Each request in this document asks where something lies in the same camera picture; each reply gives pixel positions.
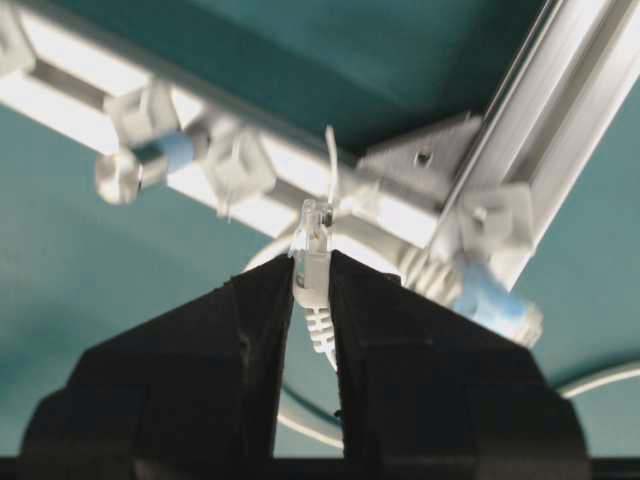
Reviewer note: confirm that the blue banded pin left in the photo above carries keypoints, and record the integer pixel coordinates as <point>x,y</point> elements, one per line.
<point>121,176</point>

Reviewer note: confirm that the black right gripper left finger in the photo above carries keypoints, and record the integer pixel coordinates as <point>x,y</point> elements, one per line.
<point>190,394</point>

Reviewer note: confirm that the blue banded pin right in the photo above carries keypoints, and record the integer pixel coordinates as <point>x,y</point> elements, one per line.
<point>469,288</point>

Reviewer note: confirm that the square aluminium extrusion frame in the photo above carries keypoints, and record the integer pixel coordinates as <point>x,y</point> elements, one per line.
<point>373,69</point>

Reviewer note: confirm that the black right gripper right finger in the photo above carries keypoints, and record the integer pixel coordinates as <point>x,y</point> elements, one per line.
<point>427,394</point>

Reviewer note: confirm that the blue banded pin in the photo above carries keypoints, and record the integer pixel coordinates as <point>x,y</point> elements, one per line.
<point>469,288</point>
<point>121,176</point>

